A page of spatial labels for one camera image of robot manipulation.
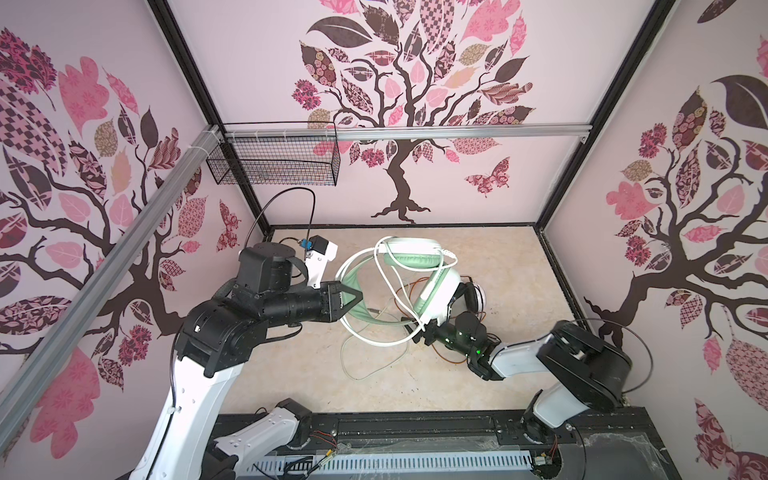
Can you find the aluminium rail left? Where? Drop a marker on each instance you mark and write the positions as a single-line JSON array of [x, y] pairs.
[[20, 396]]

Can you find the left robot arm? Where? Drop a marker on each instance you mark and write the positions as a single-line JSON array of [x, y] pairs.
[[272, 288]]

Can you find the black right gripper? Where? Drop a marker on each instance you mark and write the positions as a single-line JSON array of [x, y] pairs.
[[432, 328]]

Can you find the white slotted cable duct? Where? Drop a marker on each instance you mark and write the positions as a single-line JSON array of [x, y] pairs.
[[357, 466]]

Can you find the aluminium rail back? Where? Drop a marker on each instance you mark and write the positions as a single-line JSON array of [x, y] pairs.
[[424, 132]]

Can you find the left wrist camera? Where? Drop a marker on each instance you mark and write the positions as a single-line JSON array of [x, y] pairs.
[[319, 252]]

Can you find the aluminium rail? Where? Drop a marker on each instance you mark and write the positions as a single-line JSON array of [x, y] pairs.
[[20, 396], [424, 132]]

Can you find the black wire basket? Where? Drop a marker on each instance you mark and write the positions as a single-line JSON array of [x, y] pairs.
[[288, 153]]

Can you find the mint green over-ear headphones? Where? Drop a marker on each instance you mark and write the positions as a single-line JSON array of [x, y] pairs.
[[419, 274]]

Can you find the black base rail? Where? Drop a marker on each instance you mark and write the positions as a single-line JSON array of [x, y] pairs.
[[620, 445]]

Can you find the white black over-ear headphones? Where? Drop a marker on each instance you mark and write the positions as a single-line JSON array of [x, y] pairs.
[[472, 293]]

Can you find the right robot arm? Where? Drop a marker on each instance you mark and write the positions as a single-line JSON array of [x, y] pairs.
[[590, 373]]

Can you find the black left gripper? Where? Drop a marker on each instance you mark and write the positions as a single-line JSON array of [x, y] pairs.
[[331, 308]]

